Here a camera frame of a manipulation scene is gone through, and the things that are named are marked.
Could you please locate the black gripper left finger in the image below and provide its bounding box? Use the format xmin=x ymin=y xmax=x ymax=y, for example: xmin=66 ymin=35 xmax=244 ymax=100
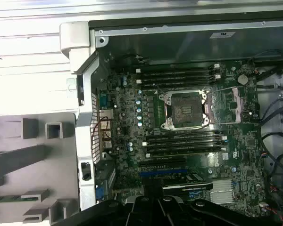
xmin=58 ymin=178 xmax=167 ymax=226

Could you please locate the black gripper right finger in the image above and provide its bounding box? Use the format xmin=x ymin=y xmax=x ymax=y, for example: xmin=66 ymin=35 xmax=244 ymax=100
xmin=153 ymin=178 xmax=283 ymax=226

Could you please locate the metal socket cover frame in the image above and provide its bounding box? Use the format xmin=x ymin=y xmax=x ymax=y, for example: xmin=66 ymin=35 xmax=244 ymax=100
xmin=205 ymin=86 xmax=243 ymax=124

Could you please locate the CPU socket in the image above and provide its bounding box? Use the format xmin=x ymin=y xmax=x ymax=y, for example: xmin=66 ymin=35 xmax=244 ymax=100
xmin=159 ymin=90 xmax=210 ymax=131

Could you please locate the black graphics card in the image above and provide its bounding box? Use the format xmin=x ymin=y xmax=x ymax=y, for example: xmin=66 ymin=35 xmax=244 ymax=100
xmin=162 ymin=172 xmax=215 ymax=192

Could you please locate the blue expansion slot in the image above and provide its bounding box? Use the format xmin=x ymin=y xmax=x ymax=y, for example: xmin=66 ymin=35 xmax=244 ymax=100
xmin=138 ymin=168 xmax=189 ymax=178

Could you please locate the black expansion slot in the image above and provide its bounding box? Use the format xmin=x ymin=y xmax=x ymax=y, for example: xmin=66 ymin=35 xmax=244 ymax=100
xmin=137 ymin=159 xmax=187 ymax=168

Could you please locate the blue rear connector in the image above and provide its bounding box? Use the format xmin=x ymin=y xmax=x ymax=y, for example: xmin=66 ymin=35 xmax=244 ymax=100
xmin=96 ymin=185 xmax=104 ymax=201

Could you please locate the silver finned heatsink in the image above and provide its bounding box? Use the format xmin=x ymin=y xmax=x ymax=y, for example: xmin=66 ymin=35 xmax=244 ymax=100
xmin=210 ymin=180 xmax=236 ymax=205

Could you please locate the black RAM slot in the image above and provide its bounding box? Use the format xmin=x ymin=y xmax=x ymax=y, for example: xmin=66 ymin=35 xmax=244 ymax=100
xmin=134 ymin=63 xmax=221 ymax=74
xmin=142 ymin=135 xmax=228 ymax=147
xmin=141 ymin=79 xmax=215 ymax=90
xmin=140 ymin=68 xmax=219 ymax=80
xmin=146 ymin=130 xmax=224 ymax=139
xmin=147 ymin=141 xmax=225 ymax=151
xmin=135 ymin=73 xmax=222 ymax=85
xmin=145 ymin=146 xmax=227 ymax=158

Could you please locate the thin metal locking lever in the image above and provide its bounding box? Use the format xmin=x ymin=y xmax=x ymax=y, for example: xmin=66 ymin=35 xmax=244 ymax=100
xmin=173 ymin=122 xmax=210 ymax=131

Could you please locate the green motherboard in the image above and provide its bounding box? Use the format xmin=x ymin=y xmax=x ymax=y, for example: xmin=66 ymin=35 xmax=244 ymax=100
xmin=96 ymin=60 xmax=268 ymax=214

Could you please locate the grey parts rack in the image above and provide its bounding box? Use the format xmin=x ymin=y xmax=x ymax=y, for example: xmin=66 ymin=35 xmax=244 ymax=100
xmin=0 ymin=112 xmax=80 ymax=226

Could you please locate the metal rear port block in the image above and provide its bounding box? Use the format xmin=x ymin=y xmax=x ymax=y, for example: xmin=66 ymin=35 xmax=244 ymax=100
xmin=98 ymin=91 xmax=114 ymax=153

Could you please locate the green RAM stick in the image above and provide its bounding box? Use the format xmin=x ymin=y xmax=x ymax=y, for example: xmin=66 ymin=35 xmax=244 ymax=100
xmin=0 ymin=194 xmax=27 ymax=203

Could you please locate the round coin cell battery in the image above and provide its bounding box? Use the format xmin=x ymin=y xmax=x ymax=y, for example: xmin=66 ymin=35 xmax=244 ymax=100
xmin=237 ymin=73 xmax=250 ymax=86

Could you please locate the black and silver PC case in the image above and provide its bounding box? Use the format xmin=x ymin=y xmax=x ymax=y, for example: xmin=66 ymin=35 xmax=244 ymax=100
xmin=59 ymin=18 xmax=283 ymax=226

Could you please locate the white case sticker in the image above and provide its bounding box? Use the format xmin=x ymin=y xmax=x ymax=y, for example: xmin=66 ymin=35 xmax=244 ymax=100
xmin=209 ymin=31 xmax=236 ymax=40

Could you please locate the thin red wire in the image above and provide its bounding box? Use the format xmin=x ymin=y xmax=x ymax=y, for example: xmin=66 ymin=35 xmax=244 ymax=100
xmin=91 ymin=115 xmax=113 ymax=153

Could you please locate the pale plastic case corner bracket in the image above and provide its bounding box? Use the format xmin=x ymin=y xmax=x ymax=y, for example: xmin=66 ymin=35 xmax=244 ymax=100
xmin=59 ymin=21 xmax=97 ymax=75

